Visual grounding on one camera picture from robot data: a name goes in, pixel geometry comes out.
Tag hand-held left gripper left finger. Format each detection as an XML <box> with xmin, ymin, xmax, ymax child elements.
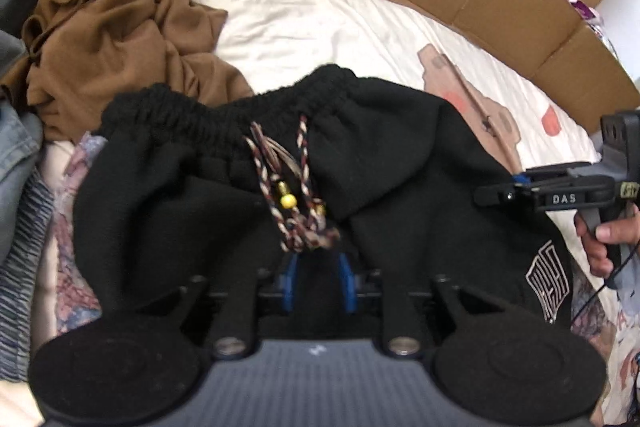
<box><xmin>117</xmin><ymin>253</ymin><xmax>302</xmax><ymax>360</ymax></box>

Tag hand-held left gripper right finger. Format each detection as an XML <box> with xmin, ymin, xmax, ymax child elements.
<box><xmin>338</xmin><ymin>253</ymin><xmax>523</xmax><ymax>360</ymax></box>

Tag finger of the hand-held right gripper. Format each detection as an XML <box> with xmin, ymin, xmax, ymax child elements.
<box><xmin>474</xmin><ymin>166</ymin><xmax>576</xmax><ymax>214</ymax></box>

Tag black shorts with teddy print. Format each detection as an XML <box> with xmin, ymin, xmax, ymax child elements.
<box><xmin>40</xmin><ymin>63</ymin><xmax>623</xmax><ymax>358</ymax></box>

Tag person's right hand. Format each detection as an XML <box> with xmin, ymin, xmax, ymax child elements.
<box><xmin>575</xmin><ymin>211</ymin><xmax>640</xmax><ymax>278</ymax></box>

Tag white refill pouch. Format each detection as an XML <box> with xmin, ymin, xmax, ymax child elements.
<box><xmin>592</xmin><ymin>14</ymin><xmax>621</xmax><ymax>52</ymax></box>

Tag purple pouch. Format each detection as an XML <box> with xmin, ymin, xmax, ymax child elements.
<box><xmin>567</xmin><ymin>0</ymin><xmax>598</xmax><ymax>20</ymax></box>

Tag cream bear printed blanket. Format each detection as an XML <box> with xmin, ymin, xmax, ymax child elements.
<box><xmin>30</xmin><ymin>0</ymin><xmax>640</xmax><ymax>427</ymax></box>

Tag striped blue pleated garment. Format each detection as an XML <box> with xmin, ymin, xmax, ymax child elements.
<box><xmin>0</xmin><ymin>167</ymin><xmax>56</xmax><ymax>383</ymax></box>

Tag brown garment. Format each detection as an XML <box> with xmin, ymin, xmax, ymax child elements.
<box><xmin>0</xmin><ymin>0</ymin><xmax>256</xmax><ymax>142</ymax></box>

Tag black cable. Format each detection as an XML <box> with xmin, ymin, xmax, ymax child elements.
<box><xmin>570</xmin><ymin>242</ymin><xmax>640</xmax><ymax>325</ymax></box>

